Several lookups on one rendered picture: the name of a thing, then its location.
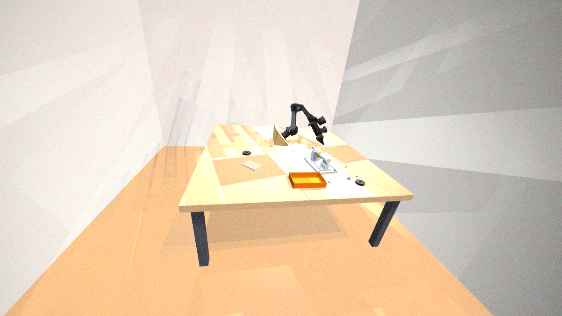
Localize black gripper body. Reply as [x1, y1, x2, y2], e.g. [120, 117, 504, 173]
[313, 127, 324, 141]

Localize white flat rectangular plate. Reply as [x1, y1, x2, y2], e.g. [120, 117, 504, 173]
[242, 160, 263, 171]

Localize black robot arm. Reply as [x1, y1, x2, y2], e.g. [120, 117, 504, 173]
[281, 103, 327, 139]

